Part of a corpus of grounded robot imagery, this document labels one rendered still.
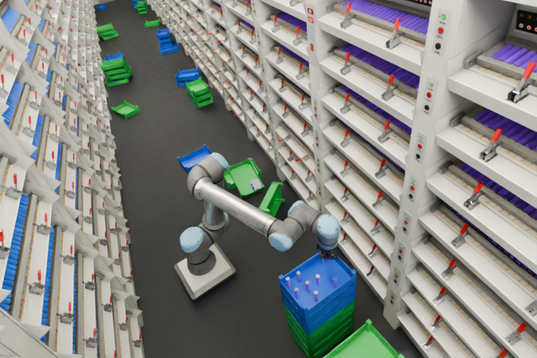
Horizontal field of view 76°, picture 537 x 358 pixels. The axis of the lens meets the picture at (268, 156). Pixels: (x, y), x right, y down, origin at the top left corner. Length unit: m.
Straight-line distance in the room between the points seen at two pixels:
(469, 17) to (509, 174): 0.41
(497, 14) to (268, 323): 1.83
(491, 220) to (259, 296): 1.49
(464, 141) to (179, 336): 1.84
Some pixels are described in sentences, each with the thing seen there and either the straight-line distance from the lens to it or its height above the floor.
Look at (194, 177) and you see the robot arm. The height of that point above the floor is 0.94.
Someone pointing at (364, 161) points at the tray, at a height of 0.93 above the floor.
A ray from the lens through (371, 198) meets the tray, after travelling 1.74.
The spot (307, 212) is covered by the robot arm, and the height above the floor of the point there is 0.90.
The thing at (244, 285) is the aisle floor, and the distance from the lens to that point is 2.36.
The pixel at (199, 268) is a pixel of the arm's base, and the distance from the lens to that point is 2.29.
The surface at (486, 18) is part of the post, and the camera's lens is 1.11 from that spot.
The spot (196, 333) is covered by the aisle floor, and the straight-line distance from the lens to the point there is 2.29.
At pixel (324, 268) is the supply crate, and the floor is 0.48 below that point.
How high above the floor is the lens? 1.98
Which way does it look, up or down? 38 degrees down
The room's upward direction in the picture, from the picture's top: 9 degrees counter-clockwise
